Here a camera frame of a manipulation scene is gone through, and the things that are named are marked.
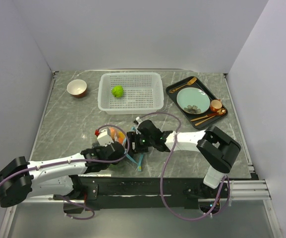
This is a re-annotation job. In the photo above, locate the fake yellow banana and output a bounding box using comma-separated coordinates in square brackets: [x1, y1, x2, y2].
[117, 131, 126, 144]

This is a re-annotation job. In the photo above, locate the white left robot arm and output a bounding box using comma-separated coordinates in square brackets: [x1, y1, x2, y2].
[0, 142, 127, 208]

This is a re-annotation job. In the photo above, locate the black mounting base rail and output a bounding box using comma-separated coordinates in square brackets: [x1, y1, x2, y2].
[64, 176, 229, 210]

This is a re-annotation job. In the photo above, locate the clear zip top bag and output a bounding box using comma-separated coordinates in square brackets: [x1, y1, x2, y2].
[98, 125, 145, 172]

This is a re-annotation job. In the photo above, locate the white perforated plastic basket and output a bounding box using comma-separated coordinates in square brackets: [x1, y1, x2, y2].
[98, 72, 164, 115]

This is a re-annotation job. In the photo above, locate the copper cup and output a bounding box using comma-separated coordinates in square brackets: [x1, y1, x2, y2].
[210, 99, 223, 112]

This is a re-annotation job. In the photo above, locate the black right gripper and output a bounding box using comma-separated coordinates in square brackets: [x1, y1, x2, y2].
[124, 131, 155, 155]

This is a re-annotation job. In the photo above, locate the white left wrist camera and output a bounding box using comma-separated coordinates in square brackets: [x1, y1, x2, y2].
[95, 128, 114, 146]

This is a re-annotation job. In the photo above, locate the teal floral plate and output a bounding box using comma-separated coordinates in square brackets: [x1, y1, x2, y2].
[176, 87, 210, 115]

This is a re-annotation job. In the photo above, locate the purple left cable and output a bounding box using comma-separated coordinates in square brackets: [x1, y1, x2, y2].
[0, 124, 131, 221]

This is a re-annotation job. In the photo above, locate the fake orange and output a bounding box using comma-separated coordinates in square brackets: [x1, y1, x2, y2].
[109, 127, 116, 137]

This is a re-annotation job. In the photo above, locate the black rectangular tray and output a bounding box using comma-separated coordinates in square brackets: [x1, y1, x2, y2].
[166, 76, 228, 130]

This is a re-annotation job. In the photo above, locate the gold fork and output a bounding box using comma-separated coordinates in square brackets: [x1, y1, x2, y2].
[169, 77, 197, 94]

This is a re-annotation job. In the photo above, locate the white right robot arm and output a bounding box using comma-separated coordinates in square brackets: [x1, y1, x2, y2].
[126, 119, 241, 197]

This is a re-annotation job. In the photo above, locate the gold spoon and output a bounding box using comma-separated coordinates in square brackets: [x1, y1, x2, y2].
[203, 109, 227, 118]

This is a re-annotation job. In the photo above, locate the fake green cabbage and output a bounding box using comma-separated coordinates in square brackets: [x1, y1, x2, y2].
[111, 85, 124, 98]

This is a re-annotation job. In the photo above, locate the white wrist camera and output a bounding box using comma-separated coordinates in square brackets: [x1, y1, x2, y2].
[95, 128, 114, 146]
[134, 117, 142, 125]

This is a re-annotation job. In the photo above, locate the gold chopstick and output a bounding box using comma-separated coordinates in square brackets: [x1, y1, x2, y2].
[190, 113, 216, 121]
[195, 116, 216, 126]

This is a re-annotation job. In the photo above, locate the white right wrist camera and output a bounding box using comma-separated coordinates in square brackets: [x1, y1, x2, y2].
[134, 117, 142, 125]

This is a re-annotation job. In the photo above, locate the red and white bowl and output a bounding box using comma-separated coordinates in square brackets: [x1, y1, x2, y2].
[66, 79, 87, 98]

